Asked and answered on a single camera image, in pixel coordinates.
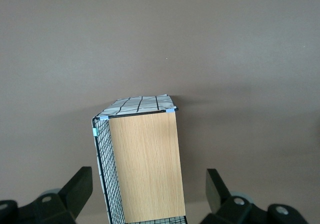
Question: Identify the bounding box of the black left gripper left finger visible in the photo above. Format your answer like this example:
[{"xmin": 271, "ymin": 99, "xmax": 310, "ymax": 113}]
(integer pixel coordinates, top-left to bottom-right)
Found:
[{"xmin": 0, "ymin": 166, "xmax": 94, "ymax": 224}]

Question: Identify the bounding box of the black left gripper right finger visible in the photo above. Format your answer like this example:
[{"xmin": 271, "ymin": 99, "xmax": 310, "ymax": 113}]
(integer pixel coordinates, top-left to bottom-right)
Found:
[{"xmin": 199, "ymin": 168, "xmax": 310, "ymax": 224}]

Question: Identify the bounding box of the light wooden step shelf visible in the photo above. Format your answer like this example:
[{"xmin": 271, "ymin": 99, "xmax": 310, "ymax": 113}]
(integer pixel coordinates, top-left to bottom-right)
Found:
[{"xmin": 108, "ymin": 112, "xmax": 186, "ymax": 224}]

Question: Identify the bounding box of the wire basket with wood shelf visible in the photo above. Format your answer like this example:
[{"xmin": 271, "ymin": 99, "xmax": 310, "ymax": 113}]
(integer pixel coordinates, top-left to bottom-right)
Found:
[{"xmin": 89, "ymin": 93, "xmax": 187, "ymax": 224}]

